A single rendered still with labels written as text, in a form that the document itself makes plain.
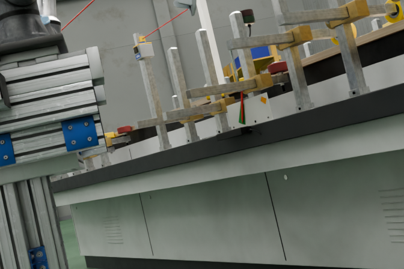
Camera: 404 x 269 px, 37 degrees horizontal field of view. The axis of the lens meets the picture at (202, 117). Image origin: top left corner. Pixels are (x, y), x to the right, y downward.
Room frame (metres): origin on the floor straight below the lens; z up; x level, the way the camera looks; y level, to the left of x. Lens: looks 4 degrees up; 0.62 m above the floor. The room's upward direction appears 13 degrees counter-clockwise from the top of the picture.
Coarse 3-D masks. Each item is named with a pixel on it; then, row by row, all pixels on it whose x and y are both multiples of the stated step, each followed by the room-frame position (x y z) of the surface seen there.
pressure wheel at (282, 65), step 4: (272, 64) 2.24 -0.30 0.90; (276, 64) 2.23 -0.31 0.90; (280, 64) 2.23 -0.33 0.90; (284, 64) 2.24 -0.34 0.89; (268, 68) 2.26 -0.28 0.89; (272, 68) 2.24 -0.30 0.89; (276, 68) 2.23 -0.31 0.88; (280, 68) 2.23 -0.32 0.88; (284, 68) 2.23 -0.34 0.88; (272, 72) 2.24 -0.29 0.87; (276, 72) 2.24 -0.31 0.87; (280, 72) 2.26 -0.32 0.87; (284, 88) 2.27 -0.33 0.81
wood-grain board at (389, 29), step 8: (392, 24) 1.89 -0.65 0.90; (400, 24) 1.87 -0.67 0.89; (376, 32) 1.95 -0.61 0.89; (384, 32) 1.92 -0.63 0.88; (392, 32) 1.90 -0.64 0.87; (360, 40) 2.01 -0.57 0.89; (368, 40) 1.98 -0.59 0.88; (336, 48) 2.11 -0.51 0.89; (312, 56) 2.21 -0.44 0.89; (320, 56) 2.18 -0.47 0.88; (328, 56) 2.14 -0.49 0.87; (304, 64) 2.25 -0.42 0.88; (288, 72) 2.34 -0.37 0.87; (224, 96) 2.72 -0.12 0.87; (192, 104) 2.95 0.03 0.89; (200, 104) 2.89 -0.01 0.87
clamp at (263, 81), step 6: (252, 78) 2.19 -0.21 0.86; (258, 78) 2.17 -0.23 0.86; (264, 78) 2.16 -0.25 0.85; (270, 78) 2.18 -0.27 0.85; (258, 84) 2.17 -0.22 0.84; (264, 84) 2.16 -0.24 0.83; (270, 84) 2.17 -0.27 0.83; (246, 90) 2.24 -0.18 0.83; (252, 90) 2.21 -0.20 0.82; (258, 90) 2.22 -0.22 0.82
